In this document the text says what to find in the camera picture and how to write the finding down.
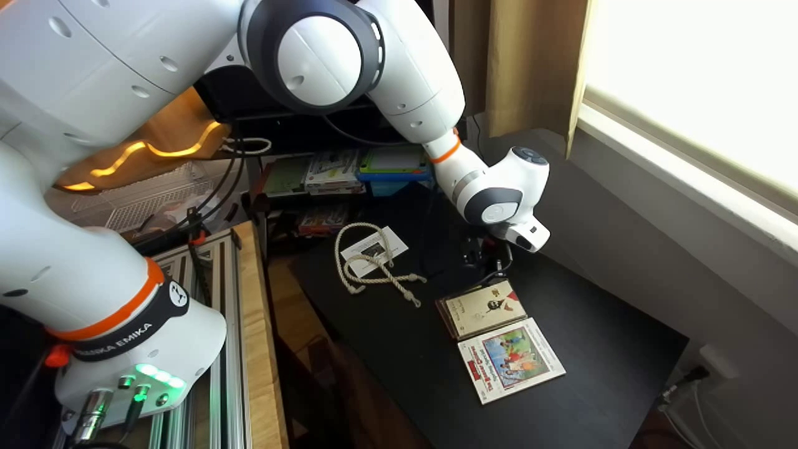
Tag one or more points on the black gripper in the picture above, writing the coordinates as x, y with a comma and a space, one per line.
488, 252

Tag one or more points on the Boxcar Children paperback book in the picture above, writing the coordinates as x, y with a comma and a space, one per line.
512, 361

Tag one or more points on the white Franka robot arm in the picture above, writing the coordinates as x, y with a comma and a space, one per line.
101, 65

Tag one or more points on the stack of books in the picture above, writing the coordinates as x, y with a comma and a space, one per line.
281, 176

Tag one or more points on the black low table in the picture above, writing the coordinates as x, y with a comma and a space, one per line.
400, 376

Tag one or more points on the blue game box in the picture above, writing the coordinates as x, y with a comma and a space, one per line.
395, 170

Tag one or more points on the dark red game box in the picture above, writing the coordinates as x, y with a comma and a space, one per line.
322, 220

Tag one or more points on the wide tan curtain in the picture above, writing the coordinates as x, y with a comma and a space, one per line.
532, 59

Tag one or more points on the light wooden board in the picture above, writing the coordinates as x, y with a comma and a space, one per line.
258, 351

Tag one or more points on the bright window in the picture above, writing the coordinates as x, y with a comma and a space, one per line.
706, 83

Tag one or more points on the pale textured mat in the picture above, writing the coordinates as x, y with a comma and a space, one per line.
133, 204

